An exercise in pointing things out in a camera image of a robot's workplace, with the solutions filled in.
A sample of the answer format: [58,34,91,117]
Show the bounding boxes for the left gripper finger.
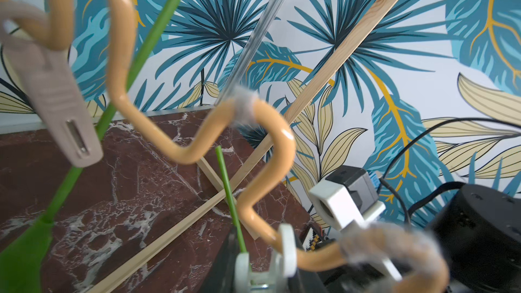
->
[199,227,240,293]

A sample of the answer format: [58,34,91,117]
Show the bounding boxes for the pink tulip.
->
[215,146,248,253]

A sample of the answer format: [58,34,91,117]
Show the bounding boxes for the tan wavy clothes hanger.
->
[0,0,450,293]

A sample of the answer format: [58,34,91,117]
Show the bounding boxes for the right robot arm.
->
[426,182,520,292]

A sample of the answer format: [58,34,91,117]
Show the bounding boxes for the white clothespin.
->
[233,222,298,293]

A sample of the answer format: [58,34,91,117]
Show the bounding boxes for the small black box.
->
[301,224,326,252]

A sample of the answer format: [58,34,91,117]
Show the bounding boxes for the metal rack rod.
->
[214,0,284,106]

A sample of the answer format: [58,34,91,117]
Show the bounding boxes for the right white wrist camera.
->
[308,165,404,282]

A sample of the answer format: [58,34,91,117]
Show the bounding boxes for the wooden clothes rack frame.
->
[94,0,398,292]

